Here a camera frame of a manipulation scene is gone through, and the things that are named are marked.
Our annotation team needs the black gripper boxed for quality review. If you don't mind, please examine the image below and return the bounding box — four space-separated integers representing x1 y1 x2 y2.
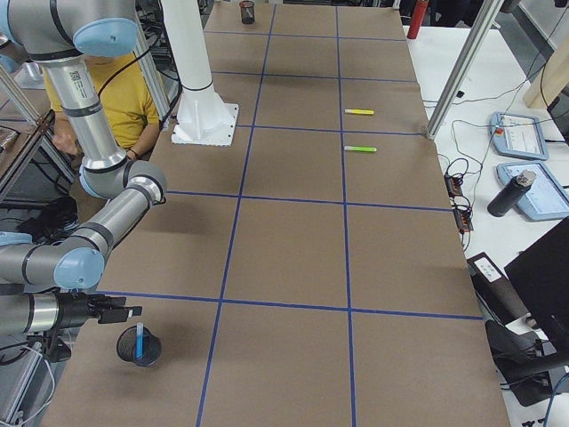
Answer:
57 293 142 329

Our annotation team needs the blue marker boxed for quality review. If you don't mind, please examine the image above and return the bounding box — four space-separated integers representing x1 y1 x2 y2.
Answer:
134 322 144 360

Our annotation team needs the far black mesh cup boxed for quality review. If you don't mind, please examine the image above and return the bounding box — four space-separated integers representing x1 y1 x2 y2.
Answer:
116 324 162 367

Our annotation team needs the black mesh cup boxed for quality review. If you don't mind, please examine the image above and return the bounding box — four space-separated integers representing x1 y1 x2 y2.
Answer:
239 0 255 25
116 324 162 367

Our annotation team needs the person in yellow shirt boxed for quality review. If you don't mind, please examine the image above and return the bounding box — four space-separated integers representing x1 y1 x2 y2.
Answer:
43 52 160 162

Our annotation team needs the green marker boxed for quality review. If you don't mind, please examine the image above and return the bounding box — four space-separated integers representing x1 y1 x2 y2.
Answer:
343 146 377 153

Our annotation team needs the yellow marker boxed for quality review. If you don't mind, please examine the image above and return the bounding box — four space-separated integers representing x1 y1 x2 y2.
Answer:
344 109 374 116

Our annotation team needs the near black mesh cup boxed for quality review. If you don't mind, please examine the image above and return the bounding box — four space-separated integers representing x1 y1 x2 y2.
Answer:
239 0 255 25

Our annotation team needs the orange black electronics board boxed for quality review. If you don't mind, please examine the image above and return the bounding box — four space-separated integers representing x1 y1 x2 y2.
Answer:
444 173 474 234

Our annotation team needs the black power adapter box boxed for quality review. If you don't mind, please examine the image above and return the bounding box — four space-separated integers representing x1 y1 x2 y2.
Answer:
467 252 530 325

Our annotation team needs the black monitor with stand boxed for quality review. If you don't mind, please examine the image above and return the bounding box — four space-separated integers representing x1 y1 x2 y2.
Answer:
485 219 568 407

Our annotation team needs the black water bottle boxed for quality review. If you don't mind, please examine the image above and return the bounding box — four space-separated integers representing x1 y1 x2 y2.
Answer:
487 170 537 217

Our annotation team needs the red bottle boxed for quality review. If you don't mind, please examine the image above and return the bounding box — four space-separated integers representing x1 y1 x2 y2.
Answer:
406 0 429 40

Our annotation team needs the upper teach pendant tablet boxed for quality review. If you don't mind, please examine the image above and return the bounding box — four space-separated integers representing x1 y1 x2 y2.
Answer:
489 111 549 160

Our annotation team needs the teach pendant tablet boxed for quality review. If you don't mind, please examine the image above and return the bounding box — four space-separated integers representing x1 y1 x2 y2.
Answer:
489 111 549 160
496 160 568 222

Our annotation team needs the lower teach pendant tablet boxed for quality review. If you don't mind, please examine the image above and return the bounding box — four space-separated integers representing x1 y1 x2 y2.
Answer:
496 160 568 222

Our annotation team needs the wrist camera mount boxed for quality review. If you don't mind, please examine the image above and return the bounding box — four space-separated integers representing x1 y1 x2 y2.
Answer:
27 328 72 363

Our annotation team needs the white central pedestal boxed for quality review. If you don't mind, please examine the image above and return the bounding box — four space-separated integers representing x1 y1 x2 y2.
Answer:
162 0 239 147

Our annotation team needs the aluminium frame post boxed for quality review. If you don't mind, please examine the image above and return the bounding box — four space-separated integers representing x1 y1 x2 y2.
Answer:
424 0 504 141

